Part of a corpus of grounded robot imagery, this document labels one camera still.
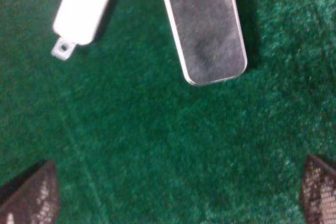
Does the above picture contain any translucent white plastic case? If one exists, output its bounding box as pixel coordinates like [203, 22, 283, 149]
[51, 0, 109, 61]

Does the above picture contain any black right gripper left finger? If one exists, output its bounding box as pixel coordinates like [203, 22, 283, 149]
[1, 160, 61, 223]

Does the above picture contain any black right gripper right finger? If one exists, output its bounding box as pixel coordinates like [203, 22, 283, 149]
[299, 154, 335, 223]

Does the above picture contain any white eraser with black felt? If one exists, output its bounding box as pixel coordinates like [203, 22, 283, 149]
[164, 0, 248, 86]

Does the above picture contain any green velvet table cloth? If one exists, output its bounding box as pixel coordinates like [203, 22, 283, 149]
[1, 0, 335, 223]

